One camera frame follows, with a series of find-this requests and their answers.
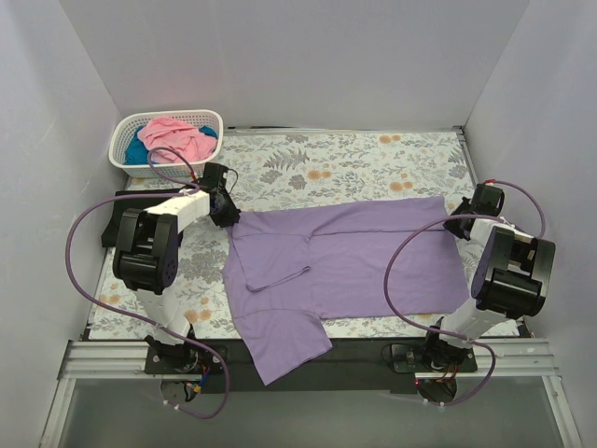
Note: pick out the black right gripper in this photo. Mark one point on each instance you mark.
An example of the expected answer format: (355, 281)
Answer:
(457, 224)

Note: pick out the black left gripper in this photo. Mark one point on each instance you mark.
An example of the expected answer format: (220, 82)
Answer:
(229, 214)

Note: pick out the purple t-shirt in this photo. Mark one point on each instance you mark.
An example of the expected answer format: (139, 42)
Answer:
(289, 271)

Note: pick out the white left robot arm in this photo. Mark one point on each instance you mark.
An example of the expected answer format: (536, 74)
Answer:
(146, 256)

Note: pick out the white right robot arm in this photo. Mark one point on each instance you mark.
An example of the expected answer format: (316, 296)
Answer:
(512, 277)

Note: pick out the pink t-shirt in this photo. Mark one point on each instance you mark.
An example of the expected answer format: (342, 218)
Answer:
(185, 139)

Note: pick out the white plastic laundry basket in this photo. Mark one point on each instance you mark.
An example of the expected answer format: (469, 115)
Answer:
(122, 136)

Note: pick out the teal t-shirt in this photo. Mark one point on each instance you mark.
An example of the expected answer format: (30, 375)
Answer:
(136, 153)

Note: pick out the folded black t-shirt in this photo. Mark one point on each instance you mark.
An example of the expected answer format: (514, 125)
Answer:
(142, 201)

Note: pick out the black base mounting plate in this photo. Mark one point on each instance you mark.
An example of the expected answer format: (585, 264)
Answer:
(393, 365)

